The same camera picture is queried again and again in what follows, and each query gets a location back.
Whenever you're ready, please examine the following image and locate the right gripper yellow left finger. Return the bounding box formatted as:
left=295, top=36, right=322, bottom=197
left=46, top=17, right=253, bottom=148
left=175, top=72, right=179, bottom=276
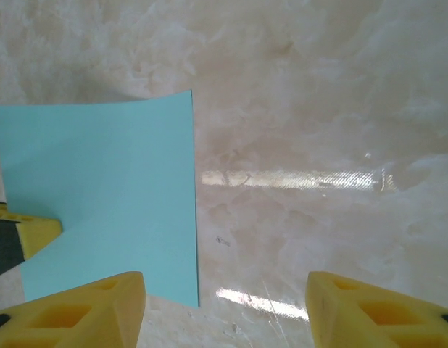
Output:
left=0, top=270, right=148, bottom=348

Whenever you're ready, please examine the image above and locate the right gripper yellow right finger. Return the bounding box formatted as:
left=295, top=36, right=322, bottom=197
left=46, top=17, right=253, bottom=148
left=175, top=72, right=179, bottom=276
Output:
left=305, top=270, right=448, bottom=348

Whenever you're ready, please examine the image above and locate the light blue paper sheet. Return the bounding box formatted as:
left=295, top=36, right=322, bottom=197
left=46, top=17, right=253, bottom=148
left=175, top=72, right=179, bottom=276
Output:
left=0, top=89, right=202, bottom=309

